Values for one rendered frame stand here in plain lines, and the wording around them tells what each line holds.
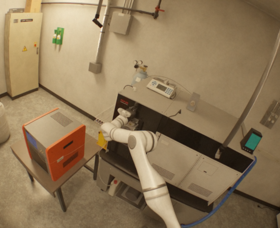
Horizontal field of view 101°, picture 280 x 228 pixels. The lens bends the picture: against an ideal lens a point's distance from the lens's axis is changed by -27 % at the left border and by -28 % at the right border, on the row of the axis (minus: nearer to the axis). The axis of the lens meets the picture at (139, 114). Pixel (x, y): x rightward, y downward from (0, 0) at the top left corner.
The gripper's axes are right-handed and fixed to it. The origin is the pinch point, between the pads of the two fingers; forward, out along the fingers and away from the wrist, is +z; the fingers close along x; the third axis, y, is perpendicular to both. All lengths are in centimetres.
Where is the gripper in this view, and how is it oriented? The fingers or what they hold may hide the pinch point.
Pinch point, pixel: (136, 106)
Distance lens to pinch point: 116.2
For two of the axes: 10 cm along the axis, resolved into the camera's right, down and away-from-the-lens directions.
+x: 8.7, 4.3, -2.4
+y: -2.6, 8.2, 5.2
